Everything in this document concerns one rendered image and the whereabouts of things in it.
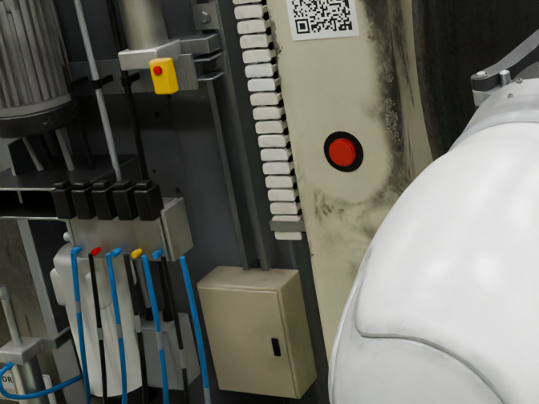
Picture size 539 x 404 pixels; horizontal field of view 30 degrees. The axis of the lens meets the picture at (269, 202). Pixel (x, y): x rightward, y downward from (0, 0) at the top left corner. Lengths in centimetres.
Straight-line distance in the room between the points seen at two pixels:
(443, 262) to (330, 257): 78
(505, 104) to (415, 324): 16
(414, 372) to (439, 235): 5
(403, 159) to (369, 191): 5
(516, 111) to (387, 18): 58
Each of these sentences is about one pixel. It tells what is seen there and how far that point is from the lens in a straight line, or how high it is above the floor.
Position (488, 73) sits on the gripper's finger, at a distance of 59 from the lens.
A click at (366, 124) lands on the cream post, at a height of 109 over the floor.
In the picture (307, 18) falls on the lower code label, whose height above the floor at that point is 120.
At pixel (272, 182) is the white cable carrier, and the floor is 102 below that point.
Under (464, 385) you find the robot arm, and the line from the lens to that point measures 32.
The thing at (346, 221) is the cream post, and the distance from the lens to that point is 109.
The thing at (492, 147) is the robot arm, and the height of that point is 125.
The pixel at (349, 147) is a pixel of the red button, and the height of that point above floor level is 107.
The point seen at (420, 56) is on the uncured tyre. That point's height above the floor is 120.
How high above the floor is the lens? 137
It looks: 19 degrees down
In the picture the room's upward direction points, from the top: 10 degrees counter-clockwise
